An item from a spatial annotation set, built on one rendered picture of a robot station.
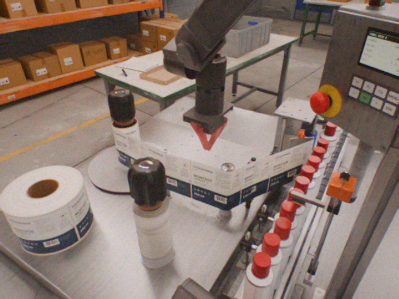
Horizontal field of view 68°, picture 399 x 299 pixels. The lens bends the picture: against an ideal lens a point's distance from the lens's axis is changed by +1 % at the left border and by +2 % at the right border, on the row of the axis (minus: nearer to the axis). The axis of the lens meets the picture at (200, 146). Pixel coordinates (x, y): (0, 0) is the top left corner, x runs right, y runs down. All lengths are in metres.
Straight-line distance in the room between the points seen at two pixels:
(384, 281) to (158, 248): 0.59
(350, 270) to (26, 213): 0.73
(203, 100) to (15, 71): 3.72
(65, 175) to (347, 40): 0.75
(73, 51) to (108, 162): 3.34
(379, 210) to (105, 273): 0.62
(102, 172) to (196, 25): 0.76
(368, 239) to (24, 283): 0.82
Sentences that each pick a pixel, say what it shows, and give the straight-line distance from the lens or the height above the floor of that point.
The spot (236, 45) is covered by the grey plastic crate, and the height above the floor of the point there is 0.90.
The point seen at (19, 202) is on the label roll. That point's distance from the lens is 0.88.
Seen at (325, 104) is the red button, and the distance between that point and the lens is 0.55.
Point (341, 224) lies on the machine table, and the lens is 1.06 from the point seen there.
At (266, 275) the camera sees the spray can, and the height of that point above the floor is 1.06.
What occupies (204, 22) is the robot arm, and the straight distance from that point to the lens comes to 0.45.
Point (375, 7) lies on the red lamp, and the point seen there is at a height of 1.48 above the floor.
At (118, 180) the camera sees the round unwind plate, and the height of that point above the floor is 0.89.
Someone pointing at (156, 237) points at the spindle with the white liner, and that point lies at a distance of 0.72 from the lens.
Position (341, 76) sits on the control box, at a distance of 0.55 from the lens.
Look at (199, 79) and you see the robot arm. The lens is 0.55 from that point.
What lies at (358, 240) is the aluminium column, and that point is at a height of 1.11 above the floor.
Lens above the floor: 1.55
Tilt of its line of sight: 34 degrees down
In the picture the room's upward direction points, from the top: straight up
